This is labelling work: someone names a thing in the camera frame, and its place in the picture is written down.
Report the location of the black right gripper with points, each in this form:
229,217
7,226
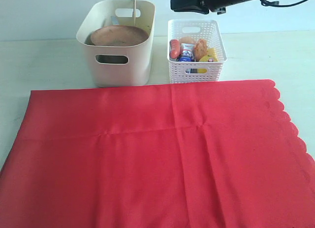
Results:
196,6

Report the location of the brown egg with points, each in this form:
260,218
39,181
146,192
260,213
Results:
187,40

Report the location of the orange fried chicken piece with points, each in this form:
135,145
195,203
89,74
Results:
200,49

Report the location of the red sausage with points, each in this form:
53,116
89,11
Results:
175,48

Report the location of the blue white milk carton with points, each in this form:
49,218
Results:
186,53

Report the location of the yellow lemon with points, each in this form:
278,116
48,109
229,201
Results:
208,58

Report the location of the wooden chopstick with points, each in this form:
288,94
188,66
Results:
134,13

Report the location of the brown wooden plate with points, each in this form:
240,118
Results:
118,36

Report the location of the red tablecloth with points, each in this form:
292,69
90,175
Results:
198,155

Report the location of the silver table knife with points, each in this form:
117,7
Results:
114,20

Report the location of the white perforated plastic basket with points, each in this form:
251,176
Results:
186,72

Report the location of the cream plastic bin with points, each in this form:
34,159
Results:
118,66

